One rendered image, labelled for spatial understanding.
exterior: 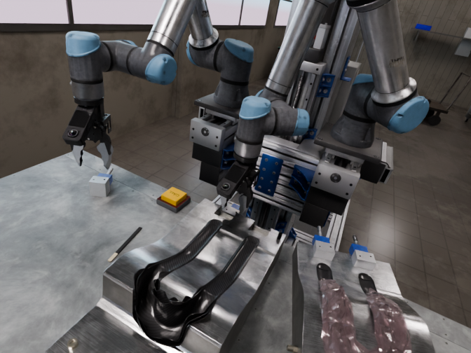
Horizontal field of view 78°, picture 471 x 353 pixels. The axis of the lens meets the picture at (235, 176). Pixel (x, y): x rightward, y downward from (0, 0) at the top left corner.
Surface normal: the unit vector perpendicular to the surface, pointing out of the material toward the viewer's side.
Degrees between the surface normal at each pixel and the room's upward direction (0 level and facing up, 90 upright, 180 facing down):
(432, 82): 90
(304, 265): 0
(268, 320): 0
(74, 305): 0
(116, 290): 84
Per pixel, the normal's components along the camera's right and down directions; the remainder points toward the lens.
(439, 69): -0.43, 0.41
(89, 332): 0.16, -0.84
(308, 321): 0.11, -0.68
